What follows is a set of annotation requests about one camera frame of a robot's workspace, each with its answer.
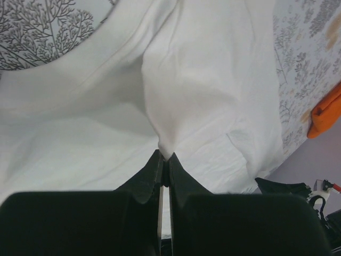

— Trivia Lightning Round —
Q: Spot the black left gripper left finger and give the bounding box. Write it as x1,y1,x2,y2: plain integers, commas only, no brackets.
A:
1,150,164,255

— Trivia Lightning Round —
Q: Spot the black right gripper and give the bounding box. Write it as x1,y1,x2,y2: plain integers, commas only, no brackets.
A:
255,178,340,255

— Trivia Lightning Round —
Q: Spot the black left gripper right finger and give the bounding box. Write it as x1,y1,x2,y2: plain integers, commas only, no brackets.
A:
167,155,331,255

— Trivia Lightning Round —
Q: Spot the white t-shirt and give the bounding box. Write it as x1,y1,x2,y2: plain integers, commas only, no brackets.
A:
0,0,285,235

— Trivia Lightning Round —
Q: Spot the folded orange t-shirt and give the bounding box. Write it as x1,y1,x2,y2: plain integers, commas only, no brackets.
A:
307,83,340,139

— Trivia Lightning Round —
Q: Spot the floral patterned table mat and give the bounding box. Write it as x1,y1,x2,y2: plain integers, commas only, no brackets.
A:
0,0,341,195

